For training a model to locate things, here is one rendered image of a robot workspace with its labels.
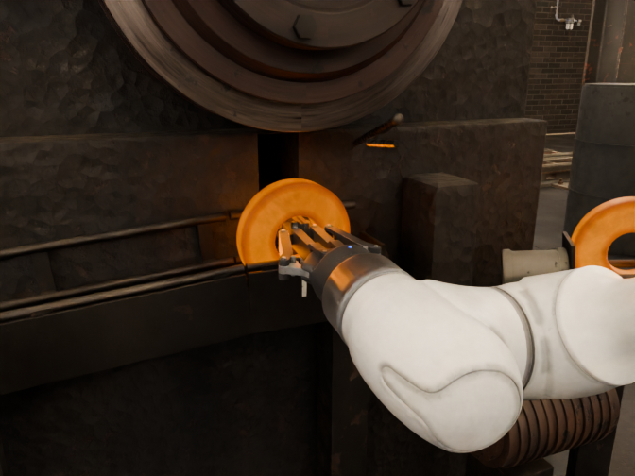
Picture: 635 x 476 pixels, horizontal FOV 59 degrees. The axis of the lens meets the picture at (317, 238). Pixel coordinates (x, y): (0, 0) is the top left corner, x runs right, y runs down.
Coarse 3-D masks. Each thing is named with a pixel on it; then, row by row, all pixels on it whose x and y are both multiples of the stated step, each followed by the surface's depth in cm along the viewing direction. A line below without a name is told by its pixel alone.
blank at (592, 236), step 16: (608, 208) 77; (624, 208) 77; (592, 224) 78; (608, 224) 78; (624, 224) 77; (576, 240) 80; (592, 240) 79; (608, 240) 79; (576, 256) 80; (592, 256) 80; (624, 272) 81
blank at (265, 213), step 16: (272, 192) 71; (288, 192) 72; (304, 192) 73; (320, 192) 74; (256, 208) 71; (272, 208) 72; (288, 208) 73; (304, 208) 74; (320, 208) 74; (336, 208) 75; (240, 224) 73; (256, 224) 72; (272, 224) 72; (320, 224) 75; (336, 224) 76; (240, 240) 72; (256, 240) 72; (272, 240) 73; (240, 256) 74; (256, 256) 73; (272, 256) 74
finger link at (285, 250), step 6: (282, 234) 69; (288, 234) 69; (282, 240) 67; (288, 240) 67; (282, 246) 65; (288, 246) 65; (282, 252) 65; (288, 252) 64; (282, 258) 62; (288, 258) 62; (282, 264) 62; (288, 264) 62; (282, 276) 62; (288, 276) 63
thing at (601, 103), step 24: (600, 96) 290; (624, 96) 280; (600, 120) 291; (624, 120) 282; (576, 144) 312; (600, 144) 292; (624, 144) 285; (576, 168) 311; (600, 168) 295; (624, 168) 287; (576, 192) 311; (600, 192) 297; (624, 192) 290; (576, 216) 313; (624, 240) 296
